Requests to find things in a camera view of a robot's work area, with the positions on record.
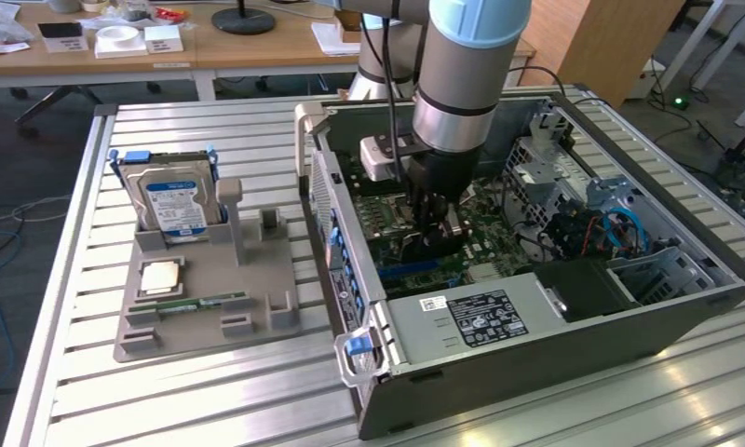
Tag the white tape roll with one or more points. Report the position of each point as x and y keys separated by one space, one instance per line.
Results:
x=102 y=36

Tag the silver chipset heatsink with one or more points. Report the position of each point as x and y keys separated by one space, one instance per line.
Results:
x=486 y=273

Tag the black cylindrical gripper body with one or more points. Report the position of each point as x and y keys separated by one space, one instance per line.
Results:
x=441 y=177

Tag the dark small bag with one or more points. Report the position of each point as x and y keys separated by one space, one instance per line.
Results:
x=133 y=14

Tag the paper card red print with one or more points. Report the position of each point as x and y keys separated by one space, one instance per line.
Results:
x=5 y=48

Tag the perforated metal disk bay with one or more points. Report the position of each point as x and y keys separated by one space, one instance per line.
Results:
x=537 y=179

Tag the dark grey open PC case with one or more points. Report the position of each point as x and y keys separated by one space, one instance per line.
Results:
x=533 y=372

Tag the grey plastic parts rack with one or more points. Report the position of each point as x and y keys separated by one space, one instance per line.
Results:
x=222 y=279

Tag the brown cardboard box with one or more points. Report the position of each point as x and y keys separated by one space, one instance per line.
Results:
x=346 y=23

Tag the black chassis switch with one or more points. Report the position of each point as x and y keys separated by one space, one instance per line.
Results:
x=337 y=178

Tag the white labelled box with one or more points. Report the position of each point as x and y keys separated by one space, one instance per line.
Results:
x=161 y=35

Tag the black lamp base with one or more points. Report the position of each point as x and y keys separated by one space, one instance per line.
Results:
x=241 y=24

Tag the white flat box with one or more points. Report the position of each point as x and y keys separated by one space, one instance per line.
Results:
x=121 y=52

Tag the slanted metal disk bay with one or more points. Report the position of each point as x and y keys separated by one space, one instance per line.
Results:
x=670 y=270

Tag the silver socket cover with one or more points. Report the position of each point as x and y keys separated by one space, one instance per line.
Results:
x=467 y=194

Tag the beige tape roll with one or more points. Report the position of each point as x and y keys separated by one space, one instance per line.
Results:
x=93 y=5

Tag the red small parts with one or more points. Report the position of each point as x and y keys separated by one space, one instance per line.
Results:
x=167 y=16

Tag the green motherboard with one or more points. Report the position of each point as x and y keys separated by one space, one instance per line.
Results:
x=490 y=242

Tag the blue case release latch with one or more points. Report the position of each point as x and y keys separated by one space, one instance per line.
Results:
x=357 y=349

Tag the white box red button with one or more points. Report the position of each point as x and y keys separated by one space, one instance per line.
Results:
x=648 y=84

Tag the grey cup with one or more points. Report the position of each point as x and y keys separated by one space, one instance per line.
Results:
x=65 y=5

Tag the black plastic shroud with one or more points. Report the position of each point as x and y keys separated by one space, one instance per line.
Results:
x=584 y=288

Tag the black chair base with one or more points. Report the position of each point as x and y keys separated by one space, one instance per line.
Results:
x=55 y=102

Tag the blue expansion slot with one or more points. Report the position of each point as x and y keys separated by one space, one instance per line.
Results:
x=409 y=271

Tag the CPU socket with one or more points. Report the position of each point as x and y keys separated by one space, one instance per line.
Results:
x=399 y=209

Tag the grey power supply unit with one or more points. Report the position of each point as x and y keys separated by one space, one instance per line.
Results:
x=422 y=335

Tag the green lit switch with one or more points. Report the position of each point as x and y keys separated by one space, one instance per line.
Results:
x=678 y=101

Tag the black RAM slot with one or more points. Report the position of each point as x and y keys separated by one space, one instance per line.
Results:
x=378 y=190

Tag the hard disk with blue bracket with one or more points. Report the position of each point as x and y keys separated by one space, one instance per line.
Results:
x=170 y=205

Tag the wooden office desk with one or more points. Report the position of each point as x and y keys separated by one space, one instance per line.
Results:
x=67 y=65
x=322 y=63

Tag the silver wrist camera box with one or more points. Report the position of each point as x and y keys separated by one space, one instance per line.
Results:
x=378 y=163

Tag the clear plastic bags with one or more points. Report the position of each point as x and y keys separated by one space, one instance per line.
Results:
x=0 y=23

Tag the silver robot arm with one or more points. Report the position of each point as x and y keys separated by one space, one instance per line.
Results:
x=465 y=70

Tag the silver CPU chip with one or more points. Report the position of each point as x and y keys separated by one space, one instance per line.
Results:
x=159 y=278

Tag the green RAM stick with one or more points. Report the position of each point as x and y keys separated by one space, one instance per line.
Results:
x=179 y=305

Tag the white paper stack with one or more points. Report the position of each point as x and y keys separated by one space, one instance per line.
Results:
x=331 y=39

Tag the white table frame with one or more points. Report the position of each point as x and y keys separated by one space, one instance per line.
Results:
x=689 y=42

